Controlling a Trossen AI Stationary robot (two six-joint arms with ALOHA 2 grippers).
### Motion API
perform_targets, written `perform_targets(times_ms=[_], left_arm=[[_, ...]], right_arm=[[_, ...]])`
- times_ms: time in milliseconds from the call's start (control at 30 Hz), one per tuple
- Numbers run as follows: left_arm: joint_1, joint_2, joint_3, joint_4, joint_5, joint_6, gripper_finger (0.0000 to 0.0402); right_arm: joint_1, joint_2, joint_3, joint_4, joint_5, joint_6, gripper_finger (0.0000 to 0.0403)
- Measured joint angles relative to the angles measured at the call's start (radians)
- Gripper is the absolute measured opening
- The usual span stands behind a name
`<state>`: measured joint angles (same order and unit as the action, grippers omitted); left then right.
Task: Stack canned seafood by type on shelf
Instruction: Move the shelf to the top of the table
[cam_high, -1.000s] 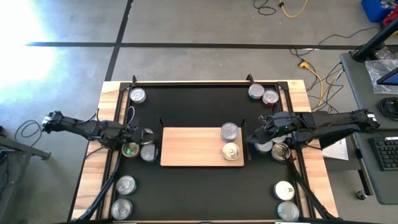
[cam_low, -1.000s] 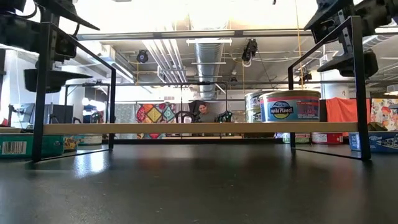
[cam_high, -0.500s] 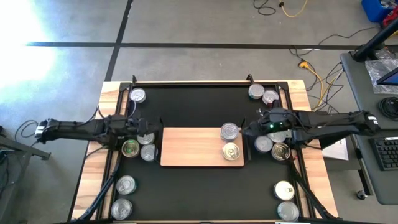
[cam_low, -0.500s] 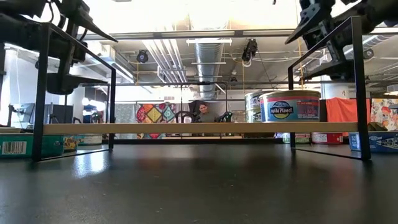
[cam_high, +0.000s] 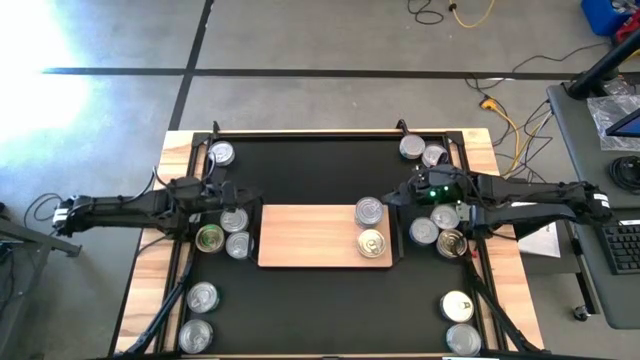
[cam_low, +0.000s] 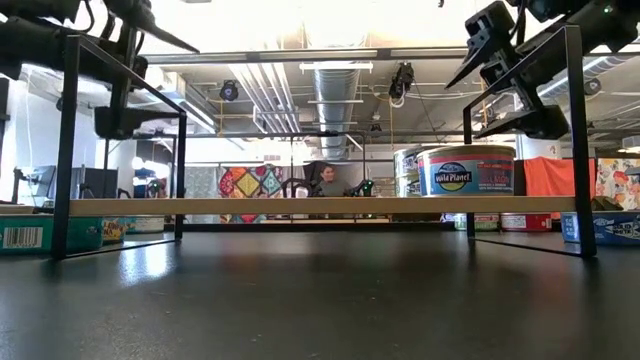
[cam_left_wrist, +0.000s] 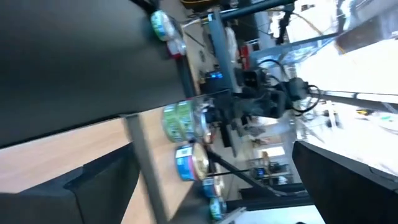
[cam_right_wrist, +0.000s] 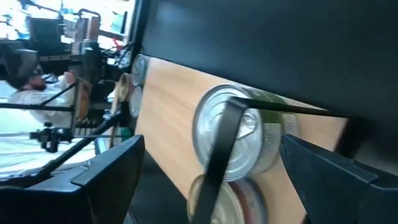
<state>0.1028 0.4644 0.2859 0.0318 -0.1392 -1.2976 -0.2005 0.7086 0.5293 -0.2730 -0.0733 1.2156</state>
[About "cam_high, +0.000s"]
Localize silver-lid green tuna can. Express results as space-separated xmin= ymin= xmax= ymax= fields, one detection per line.
xmin=354 ymin=196 xmax=385 ymax=225

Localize silver-lid blue can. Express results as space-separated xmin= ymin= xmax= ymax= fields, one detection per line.
xmin=408 ymin=216 xmax=440 ymax=247

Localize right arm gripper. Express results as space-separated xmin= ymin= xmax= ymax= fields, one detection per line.
xmin=383 ymin=166 xmax=464 ymax=207

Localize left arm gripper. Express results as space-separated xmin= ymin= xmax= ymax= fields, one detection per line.
xmin=206 ymin=180 xmax=265 ymax=209

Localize black keyboard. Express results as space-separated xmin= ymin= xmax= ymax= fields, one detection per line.
xmin=592 ymin=218 xmax=640 ymax=276

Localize yellow floor cable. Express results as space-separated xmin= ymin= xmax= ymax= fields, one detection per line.
xmin=448 ymin=0 xmax=497 ymax=30

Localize dark tablet screen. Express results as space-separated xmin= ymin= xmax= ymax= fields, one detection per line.
xmin=604 ymin=107 xmax=640 ymax=139

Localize grey metal stand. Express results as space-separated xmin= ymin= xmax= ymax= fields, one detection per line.
xmin=0 ymin=202 xmax=84 ymax=360

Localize blue plastic bin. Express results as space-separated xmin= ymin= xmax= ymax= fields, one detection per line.
xmin=579 ymin=0 xmax=632 ymax=37

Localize gold-lid seafood can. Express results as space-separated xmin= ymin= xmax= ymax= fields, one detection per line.
xmin=194 ymin=223 xmax=226 ymax=254

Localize silver-lid red can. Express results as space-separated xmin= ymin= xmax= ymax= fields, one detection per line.
xmin=421 ymin=143 xmax=450 ymax=169
xmin=429 ymin=203 xmax=461 ymax=231

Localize clear plastic bag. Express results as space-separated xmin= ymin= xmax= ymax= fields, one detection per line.
xmin=585 ymin=92 xmax=640 ymax=153

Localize red and black object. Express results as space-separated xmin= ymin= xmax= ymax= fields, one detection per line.
xmin=614 ymin=17 xmax=640 ymax=44

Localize silver-lid yellow-teal can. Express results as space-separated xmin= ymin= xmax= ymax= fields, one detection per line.
xmin=219 ymin=207 xmax=250 ymax=235

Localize wooden shelf with black frame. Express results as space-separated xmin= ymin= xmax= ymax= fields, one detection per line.
xmin=255 ymin=188 xmax=404 ymax=270

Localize black cable loop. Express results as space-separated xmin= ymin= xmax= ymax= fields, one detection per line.
xmin=23 ymin=192 xmax=64 ymax=224

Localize black looped floor cable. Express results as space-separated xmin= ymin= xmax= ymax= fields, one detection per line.
xmin=406 ymin=0 xmax=445 ymax=26

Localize coiled black cable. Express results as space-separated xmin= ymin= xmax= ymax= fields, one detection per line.
xmin=608 ymin=154 xmax=640 ymax=195

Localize yellow extension cord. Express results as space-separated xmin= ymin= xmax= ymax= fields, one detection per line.
xmin=479 ymin=97 xmax=546 ymax=179

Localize grey desk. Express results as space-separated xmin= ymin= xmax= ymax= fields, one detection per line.
xmin=545 ymin=82 xmax=640 ymax=331

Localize silver-lid white-green can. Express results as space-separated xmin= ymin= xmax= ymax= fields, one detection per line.
xmin=399 ymin=133 xmax=427 ymax=161

